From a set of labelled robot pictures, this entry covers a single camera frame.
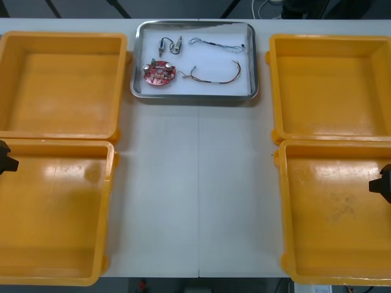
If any metal solenoid with blue label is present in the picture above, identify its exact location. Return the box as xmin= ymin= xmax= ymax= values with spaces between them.
xmin=156 ymin=37 xmax=172 ymax=59

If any yellow-orange plastic bin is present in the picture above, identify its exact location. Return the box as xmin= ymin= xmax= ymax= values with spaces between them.
xmin=265 ymin=33 xmax=391 ymax=145
xmin=272 ymin=139 xmax=391 ymax=288
xmin=0 ymin=30 xmax=132 ymax=145
xmin=0 ymin=137 xmax=120 ymax=288

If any round red circuit board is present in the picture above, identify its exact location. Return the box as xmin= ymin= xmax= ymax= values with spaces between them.
xmin=142 ymin=59 xmax=178 ymax=87

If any steel tray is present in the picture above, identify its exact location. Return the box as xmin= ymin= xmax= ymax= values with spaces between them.
xmin=130 ymin=20 xmax=260 ymax=101

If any metal solenoid with white label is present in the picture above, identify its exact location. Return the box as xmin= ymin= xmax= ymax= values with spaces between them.
xmin=169 ymin=35 xmax=185 ymax=54

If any red green-yellow wire harness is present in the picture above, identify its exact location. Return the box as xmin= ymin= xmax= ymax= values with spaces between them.
xmin=178 ymin=59 xmax=243 ymax=86

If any white cable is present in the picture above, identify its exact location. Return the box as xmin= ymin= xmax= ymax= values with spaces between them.
xmin=252 ymin=0 xmax=283 ymax=20

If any blue-white wire harness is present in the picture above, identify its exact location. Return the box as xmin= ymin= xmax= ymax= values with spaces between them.
xmin=187 ymin=37 xmax=247 ymax=53

